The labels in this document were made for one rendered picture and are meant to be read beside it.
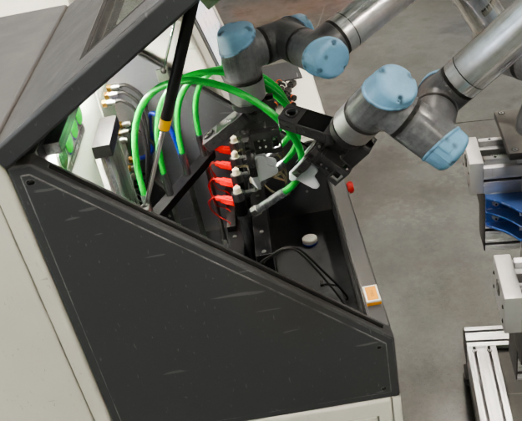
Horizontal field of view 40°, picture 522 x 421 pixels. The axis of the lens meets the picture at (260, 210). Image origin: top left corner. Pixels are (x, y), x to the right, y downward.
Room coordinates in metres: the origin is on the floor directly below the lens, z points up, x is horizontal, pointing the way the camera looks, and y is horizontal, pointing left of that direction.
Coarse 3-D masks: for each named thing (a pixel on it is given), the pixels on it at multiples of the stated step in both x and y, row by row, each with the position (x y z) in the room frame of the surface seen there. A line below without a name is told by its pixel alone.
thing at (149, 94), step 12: (204, 84) 1.28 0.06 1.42; (216, 84) 1.27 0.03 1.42; (228, 84) 1.27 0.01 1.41; (144, 96) 1.34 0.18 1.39; (240, 96) 1.25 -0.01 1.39; (252, 96) 1.25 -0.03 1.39; (264, 108) 1.23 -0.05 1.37; (276, 120) 1.22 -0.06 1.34; (132, 132) 1.36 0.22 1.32; (288, 132) 1.22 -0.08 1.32; (132, 144) 1.36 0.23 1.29; (300, 144) 1.21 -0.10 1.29; (132, 156) 1.37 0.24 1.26; (300, 156) 1.21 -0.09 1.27; (144, 192) 1.37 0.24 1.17; (288, 192) 1.23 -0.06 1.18
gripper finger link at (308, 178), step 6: (300, 162) 1.17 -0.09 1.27; (294, 168) 1.19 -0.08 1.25; (312, 168) 1.16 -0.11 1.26; (306, 174) 1.18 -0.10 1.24; (312, 174) 1.17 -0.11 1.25; (300, 180) 1.19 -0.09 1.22; (306, 180) 1.18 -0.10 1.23; (312, 180) 1.17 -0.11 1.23; (312, 186) 1.18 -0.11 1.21; (318, 186) 1.17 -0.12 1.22
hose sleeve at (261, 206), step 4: (276, 192) 1.24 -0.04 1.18; (280, 192) 1.23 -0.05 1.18; (272, 196) 1.24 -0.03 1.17; (276, 196) 1.23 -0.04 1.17; (280, 196) 1.23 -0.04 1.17; (284, 196) 1.23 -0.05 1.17; (264, 200) 1.25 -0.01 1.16; (268, 200) 1.24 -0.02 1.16; (272, 200) 1.24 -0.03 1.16; (276, 200) 1.24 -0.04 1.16; (260, 204) 1.26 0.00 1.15; (264, 204) 1.25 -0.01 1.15; (268, 204) 1.24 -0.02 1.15; (272, 204) 1.24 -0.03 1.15; (256, 208) 1.26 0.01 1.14; (260, 208) 1.25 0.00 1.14; (264, 208) 1.25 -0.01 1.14
